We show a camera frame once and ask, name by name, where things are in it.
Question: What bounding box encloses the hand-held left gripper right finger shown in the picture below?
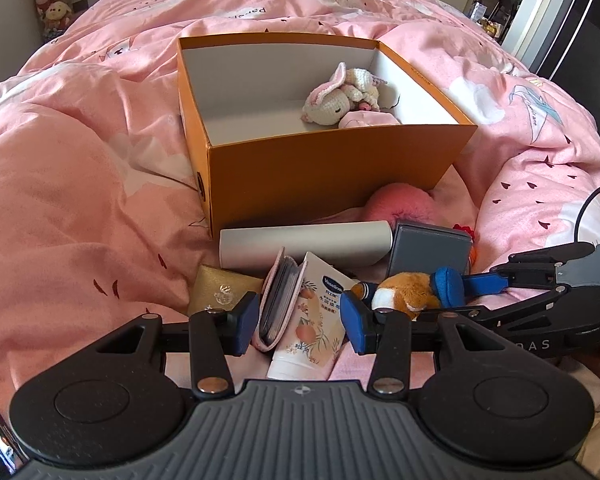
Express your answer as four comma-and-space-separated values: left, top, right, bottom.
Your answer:
340, 292, 506, 397

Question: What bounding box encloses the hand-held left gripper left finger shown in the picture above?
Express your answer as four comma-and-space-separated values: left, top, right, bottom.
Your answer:
87, 292, 261, 397

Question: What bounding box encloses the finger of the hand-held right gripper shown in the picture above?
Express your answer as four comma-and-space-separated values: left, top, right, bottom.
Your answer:
418, 287, 571, 331
432, 241, 597, 308

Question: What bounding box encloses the pink card holder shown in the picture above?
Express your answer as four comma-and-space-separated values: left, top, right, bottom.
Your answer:
250, 247, 308, 352

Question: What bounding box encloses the gold gift box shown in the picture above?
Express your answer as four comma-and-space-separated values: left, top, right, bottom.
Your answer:
187, 264, 265, 317

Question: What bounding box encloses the white hand cream tube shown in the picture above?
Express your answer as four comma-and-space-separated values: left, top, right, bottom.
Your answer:
266, 251, 361, 380

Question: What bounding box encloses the red panda plush toy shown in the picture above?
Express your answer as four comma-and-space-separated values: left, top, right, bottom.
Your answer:
350, 272, 443, 321

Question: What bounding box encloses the dark gift box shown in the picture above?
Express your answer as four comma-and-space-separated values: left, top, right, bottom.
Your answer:
387, 221, 475, 277

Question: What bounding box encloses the beige glasses case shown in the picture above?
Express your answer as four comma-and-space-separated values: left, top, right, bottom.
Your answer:
219, 220, 392, 271

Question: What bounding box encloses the pink peach plush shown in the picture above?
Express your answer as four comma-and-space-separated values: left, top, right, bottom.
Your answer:
362, 183, 448, 226

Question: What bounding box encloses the orange cardboard box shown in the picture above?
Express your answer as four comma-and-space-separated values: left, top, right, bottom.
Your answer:
176, 31, 479, 239

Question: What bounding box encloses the pink printed blanket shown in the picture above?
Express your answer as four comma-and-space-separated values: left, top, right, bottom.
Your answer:
0, 0, 600, 411

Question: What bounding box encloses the crochet bunny doll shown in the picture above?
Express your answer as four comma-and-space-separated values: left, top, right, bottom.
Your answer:
300, 62, 402, 129

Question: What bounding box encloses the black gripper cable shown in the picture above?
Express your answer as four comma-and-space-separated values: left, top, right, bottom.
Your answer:
574, 182, 600, 248

